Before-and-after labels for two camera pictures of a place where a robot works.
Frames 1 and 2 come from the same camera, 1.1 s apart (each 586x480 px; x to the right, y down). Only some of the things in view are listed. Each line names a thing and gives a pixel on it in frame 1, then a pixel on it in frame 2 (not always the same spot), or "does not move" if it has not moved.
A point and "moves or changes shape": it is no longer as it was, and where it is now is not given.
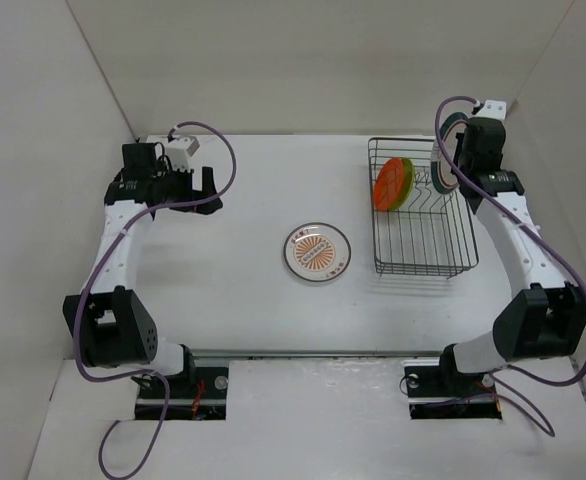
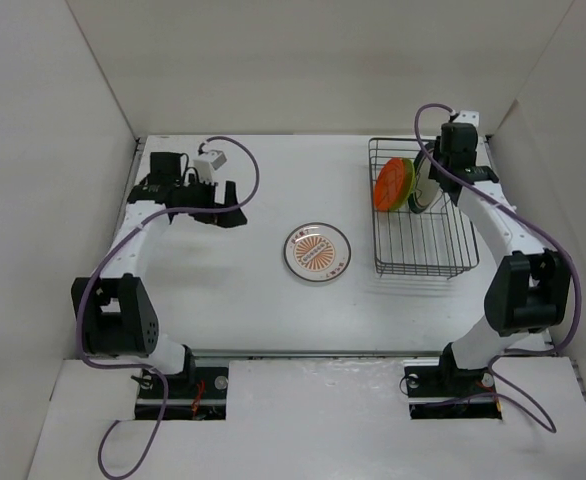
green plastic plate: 407,184 does not move
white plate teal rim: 443,177 moves or changes shape
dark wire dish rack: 430,233 does not move
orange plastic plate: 388,183 does not move
